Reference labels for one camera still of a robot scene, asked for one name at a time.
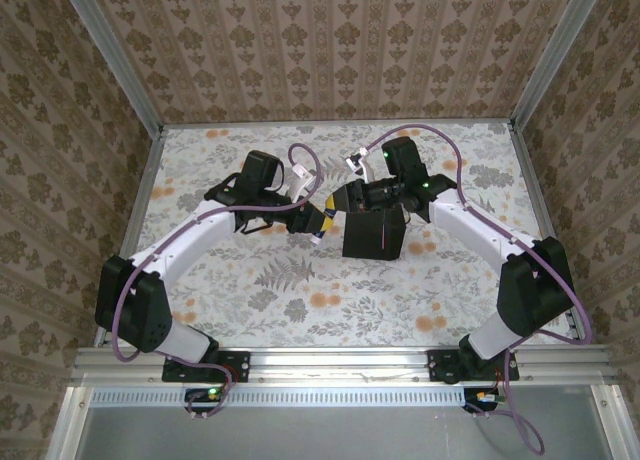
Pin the blue and white glue stick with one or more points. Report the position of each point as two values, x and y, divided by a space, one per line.
319 238

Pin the black envelope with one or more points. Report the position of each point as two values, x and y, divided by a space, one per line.
365 235

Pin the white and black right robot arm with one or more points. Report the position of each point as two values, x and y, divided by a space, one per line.
480 225

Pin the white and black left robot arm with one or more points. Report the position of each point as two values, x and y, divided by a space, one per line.
190 240

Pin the floral tablecloth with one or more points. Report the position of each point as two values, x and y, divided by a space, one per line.
350 305

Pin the left controller board, green light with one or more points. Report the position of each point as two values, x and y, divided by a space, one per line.
200 395

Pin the grey metal panel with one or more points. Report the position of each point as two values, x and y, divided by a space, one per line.
325 435

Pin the right controller board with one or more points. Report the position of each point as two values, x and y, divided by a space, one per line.
475 397

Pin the aluminium back rail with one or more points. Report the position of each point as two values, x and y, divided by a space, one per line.
250 124

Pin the aluminium left side rail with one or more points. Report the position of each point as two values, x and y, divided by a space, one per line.
145 190

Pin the aluminium right side rail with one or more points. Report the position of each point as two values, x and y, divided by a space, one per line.
534 190

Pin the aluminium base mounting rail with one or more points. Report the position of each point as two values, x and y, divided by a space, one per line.
340 365

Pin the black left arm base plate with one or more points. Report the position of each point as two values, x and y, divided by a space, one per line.
240 367

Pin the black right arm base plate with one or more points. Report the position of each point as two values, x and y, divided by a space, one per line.
434 357

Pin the aluminium right frame post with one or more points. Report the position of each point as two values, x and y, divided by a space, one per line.
555 55

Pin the aluminium frame post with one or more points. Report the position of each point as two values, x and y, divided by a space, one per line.
555 55
110 55

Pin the aluminium left frame post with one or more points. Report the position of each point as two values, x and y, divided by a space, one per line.
110 55

